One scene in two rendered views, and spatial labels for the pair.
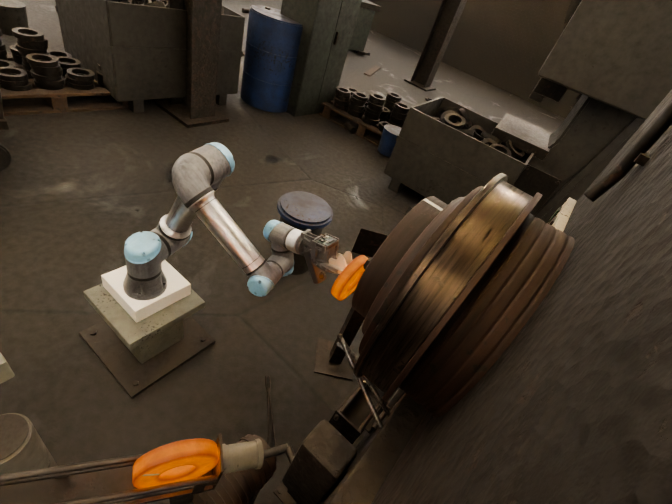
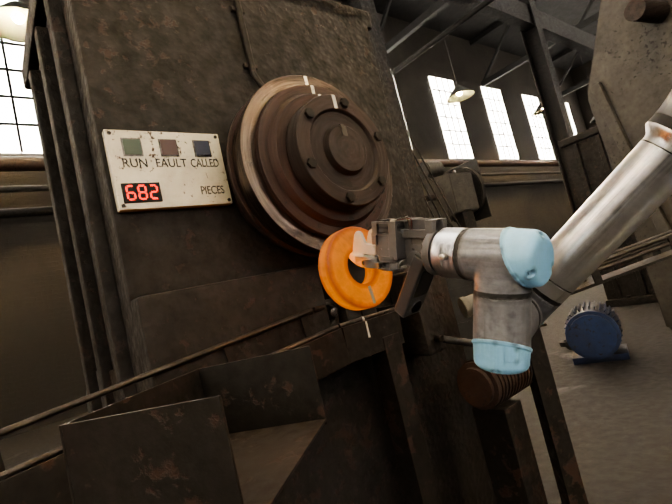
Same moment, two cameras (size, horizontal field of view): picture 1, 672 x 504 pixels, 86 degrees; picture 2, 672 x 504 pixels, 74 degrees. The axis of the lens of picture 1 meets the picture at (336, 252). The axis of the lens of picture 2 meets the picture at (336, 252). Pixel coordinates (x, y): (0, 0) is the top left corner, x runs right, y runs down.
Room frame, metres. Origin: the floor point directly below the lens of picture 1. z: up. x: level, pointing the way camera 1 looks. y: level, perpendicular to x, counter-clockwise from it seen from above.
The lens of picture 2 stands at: (1.57, 0.25, 0.79)
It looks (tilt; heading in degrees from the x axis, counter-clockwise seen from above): 5 degrees up; 205
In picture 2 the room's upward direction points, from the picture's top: 13 degrees counter-clockwise
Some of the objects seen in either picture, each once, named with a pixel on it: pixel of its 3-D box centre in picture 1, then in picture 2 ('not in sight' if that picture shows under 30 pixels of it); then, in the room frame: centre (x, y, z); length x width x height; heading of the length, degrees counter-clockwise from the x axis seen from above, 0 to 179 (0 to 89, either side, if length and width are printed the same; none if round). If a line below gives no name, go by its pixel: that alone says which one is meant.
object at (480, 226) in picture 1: (442, 288); (318, 166); (0.55, -0.22, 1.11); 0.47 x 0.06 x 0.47; 155
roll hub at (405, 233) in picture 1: (402, 259); (341, 152); (0.59, -0.13, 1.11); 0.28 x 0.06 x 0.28; 155
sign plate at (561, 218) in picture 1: (540, 243); (171, 170); (0.81, -0.46, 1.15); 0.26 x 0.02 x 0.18; 155
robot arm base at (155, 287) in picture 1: (145, 276); not in sight; (0.85, 0.65, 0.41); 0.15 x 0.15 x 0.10
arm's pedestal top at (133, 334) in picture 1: (147, 299); not in sight; (0.85, 0.65, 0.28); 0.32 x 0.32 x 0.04; 65
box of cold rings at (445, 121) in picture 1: (459, 161); not in sight; (3.33, -0.77, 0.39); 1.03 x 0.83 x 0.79; 69
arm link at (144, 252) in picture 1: (144, 253); not in sight; (0.86, 0.65, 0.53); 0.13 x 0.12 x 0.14; 172
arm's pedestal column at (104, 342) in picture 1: (149, 322); not in sight; (0.85, 0.65, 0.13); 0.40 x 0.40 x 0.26; 65
